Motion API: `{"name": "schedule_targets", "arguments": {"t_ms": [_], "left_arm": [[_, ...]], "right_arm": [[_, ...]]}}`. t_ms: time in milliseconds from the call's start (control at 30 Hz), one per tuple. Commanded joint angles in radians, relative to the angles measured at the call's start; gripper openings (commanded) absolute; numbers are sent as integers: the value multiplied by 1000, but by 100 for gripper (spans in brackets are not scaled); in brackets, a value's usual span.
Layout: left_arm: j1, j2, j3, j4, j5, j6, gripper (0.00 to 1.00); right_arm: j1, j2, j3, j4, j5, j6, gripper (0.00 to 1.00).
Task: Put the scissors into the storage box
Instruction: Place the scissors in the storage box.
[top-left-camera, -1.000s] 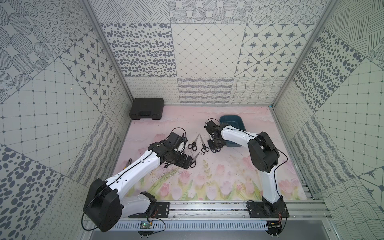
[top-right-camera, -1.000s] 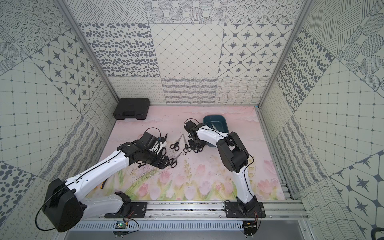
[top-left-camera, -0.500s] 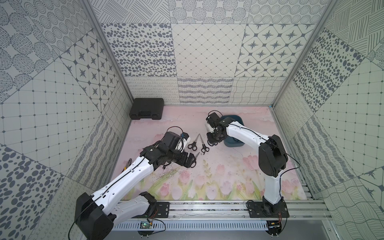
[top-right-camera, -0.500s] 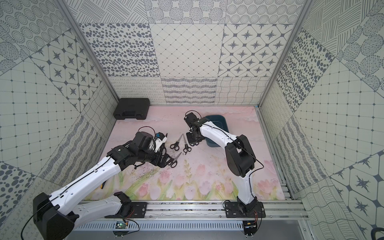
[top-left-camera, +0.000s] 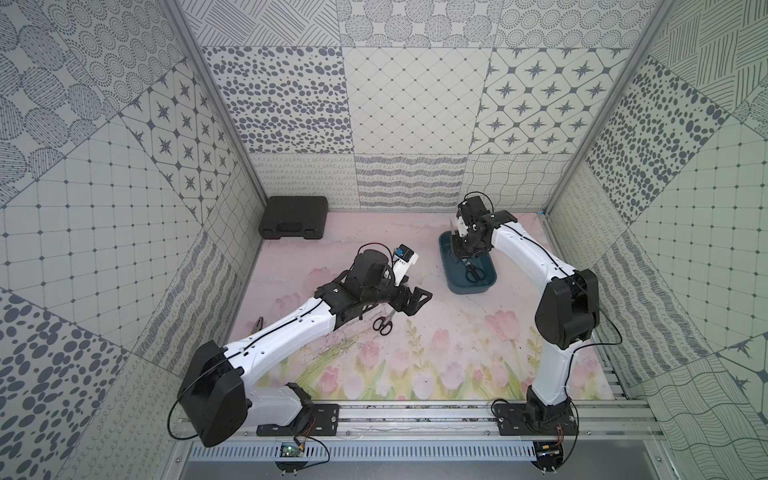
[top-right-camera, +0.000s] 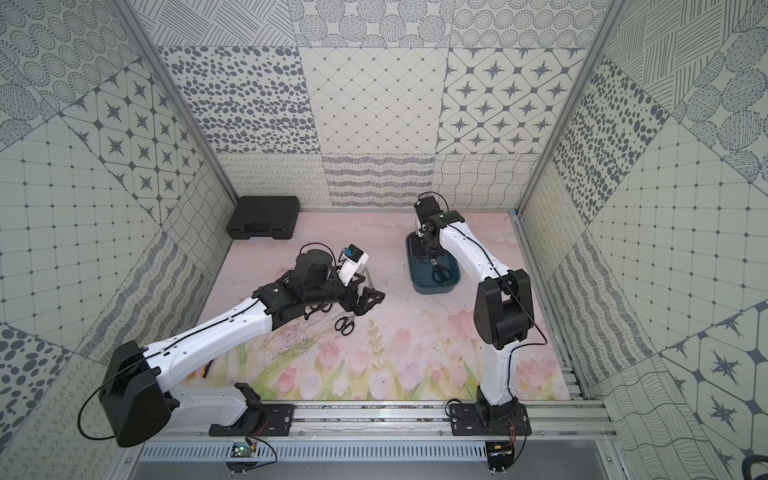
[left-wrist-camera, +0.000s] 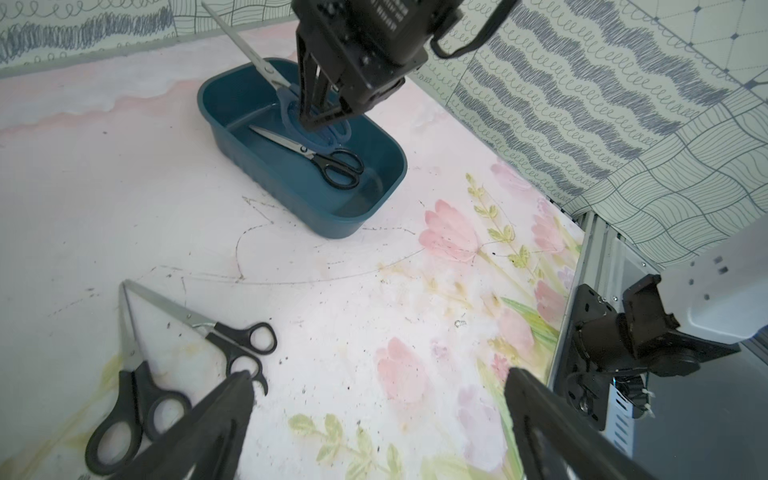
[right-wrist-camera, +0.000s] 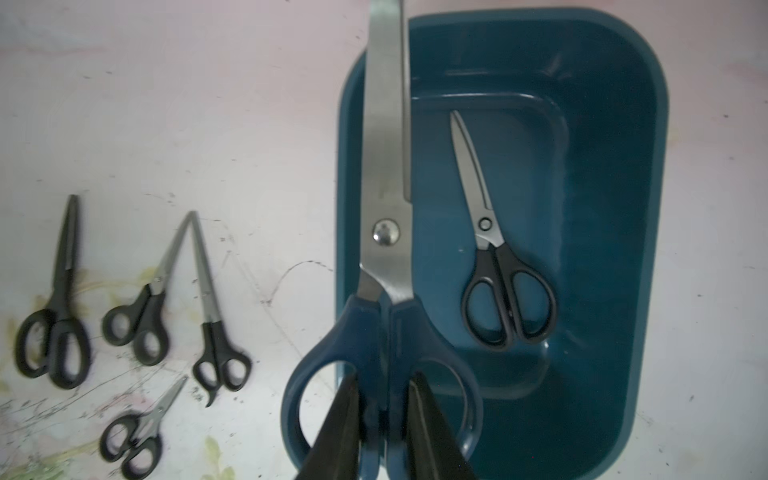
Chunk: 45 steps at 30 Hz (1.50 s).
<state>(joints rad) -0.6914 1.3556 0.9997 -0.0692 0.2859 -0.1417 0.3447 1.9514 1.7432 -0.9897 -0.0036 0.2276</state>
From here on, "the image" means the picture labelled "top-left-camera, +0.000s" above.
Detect blue-handled scissors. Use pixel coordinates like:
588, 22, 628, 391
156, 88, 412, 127
464, 259, 486, 284

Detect black-handled scissors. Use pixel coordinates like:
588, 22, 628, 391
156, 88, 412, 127
372, 310, 396, 336

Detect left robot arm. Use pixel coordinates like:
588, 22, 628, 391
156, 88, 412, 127
175, 245, 432, 447

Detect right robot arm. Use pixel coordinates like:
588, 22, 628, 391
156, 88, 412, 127
451, 195, 600, 429

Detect teal plastic storage box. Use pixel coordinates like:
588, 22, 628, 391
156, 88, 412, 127
438, 231, 497, 295

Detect black plastic tool case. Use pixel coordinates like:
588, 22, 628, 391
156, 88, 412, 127
258, 196, 329, 240

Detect yellow black pliers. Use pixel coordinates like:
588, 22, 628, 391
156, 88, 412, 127
251, 317, 264, 334

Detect left controller board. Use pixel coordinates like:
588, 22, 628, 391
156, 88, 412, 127
275, 442, 308, 474

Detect controller board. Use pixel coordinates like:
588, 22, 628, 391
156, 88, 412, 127
531, 442, 564, 474
275, 442, 308, 474

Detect right controller board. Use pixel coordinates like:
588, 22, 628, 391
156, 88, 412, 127
531, 442, 564, 474

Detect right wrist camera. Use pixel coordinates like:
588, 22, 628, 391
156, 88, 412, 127
452, 216, 468, 238

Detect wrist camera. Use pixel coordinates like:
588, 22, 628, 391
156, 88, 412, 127
452, 216, 468, 238
392, 244, 419, 286

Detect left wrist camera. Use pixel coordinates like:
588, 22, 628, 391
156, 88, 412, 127
392, 244, 419, 286

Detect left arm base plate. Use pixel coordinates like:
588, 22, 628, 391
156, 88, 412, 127
257, 403, 340, 437

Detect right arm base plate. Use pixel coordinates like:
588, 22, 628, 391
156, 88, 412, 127
490, 399, 579, 437

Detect white slotted cable duct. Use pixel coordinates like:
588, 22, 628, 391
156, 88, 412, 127
188, 439, 536, 462

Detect aluminium rail frame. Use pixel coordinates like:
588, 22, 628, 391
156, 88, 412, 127
170, 398, 667, 443

